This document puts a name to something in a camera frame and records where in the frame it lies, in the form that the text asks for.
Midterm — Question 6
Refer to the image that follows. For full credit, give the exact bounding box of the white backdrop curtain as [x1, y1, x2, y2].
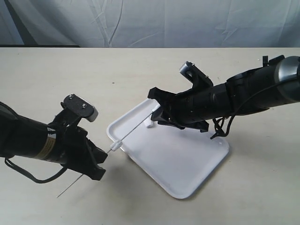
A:
[0, 0, 300, 48]

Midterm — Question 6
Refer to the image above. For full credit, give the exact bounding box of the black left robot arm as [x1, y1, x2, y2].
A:
[0, 103, 108, 184]

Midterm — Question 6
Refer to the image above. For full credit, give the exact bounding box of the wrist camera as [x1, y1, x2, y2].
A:
[180, 61, 213, 91]
[63, 94, 98, 122]

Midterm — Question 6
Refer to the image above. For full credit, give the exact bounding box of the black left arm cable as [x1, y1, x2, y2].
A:
[4, 157, 68, 184]

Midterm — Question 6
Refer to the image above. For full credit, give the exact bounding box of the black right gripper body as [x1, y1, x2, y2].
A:
[164, 90, 211, 131]

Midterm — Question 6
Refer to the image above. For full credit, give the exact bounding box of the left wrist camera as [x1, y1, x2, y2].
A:
[63, 94, 98, 122]

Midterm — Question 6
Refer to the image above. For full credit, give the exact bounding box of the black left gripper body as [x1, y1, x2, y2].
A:
[50, 110, 94, 169]

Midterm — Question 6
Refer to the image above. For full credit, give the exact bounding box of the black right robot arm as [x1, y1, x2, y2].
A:
[148, 55, 300, 137]

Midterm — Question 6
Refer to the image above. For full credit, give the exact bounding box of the white foam piece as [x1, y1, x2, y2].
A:
[151, 104, 161, 113]
[143, 119, 154, 128]
[109, 140, 122, 151]

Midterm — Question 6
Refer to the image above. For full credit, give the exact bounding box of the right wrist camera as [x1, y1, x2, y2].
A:
[180, 61, 213, 91]

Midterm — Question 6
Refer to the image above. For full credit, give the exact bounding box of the thin metal skewer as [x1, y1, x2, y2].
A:
[56, 112, 152, 198]

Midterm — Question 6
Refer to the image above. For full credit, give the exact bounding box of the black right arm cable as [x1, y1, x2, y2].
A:
[210, 82, 300, 140]

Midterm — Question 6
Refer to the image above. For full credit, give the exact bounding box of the white plastic tray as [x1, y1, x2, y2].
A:
[106, 99, 229, 199]

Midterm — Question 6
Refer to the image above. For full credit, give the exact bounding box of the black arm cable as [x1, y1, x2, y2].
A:
[4, 157, 68, 184]
[210, 82, 300, 140]

